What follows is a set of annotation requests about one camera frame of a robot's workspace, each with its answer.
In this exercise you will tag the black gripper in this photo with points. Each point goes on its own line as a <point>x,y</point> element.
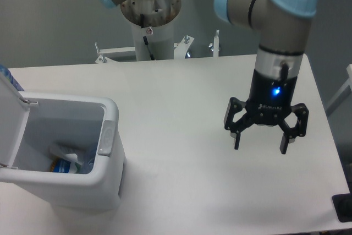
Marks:
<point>269,103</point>

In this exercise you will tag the crushed clear plastic bottle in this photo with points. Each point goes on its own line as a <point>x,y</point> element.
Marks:
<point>88,159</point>

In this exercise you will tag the white paper wrapper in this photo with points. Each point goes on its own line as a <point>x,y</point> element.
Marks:
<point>67,153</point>

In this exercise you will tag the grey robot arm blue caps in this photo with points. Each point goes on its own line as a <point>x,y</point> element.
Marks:
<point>284,27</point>

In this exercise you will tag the white plastic trash can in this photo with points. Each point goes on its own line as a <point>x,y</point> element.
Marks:
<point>77,122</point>

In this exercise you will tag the white trash can lid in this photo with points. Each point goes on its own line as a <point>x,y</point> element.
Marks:
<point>14,117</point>

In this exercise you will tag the black clamp at table edge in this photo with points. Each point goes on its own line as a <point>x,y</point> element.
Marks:
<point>342,205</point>

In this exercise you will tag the blue yellow snack package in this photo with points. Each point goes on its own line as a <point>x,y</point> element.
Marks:
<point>60,165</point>

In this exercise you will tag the blue patterned item behind lid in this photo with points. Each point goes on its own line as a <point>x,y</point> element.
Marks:
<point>7,73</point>

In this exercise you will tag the white frame at right edge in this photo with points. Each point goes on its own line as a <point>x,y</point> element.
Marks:
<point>341,95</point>

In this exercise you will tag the white metal base frame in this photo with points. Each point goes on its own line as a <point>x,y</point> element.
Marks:
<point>128,54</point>

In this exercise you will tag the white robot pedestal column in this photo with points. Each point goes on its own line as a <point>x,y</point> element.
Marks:
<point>152,21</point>

